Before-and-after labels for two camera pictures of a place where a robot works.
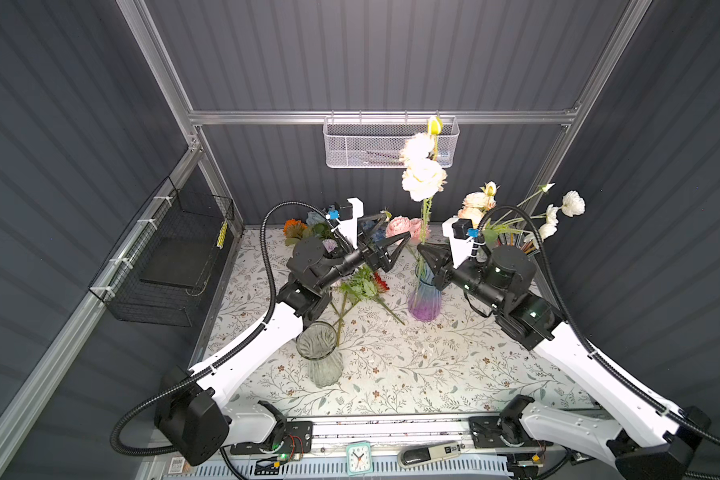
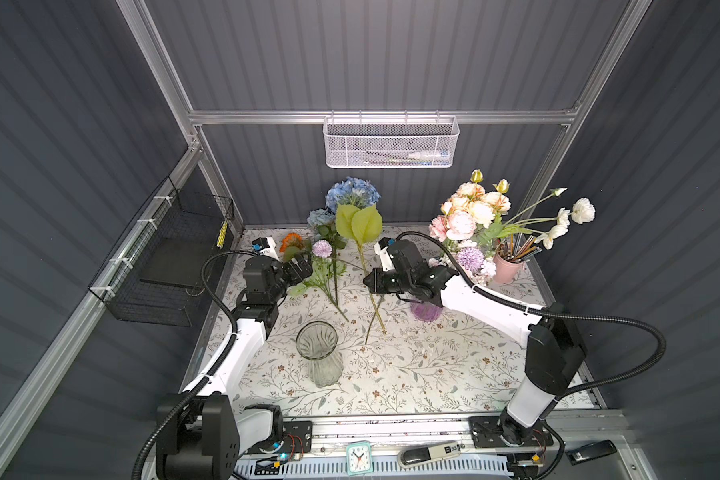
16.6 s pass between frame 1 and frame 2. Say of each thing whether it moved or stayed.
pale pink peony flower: moved
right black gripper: moved
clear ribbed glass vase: stayed
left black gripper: moved
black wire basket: stayed
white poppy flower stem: moved
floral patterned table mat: stayed
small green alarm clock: stayed
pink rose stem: moved
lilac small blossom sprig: moved
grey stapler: stayed
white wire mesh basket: stayed
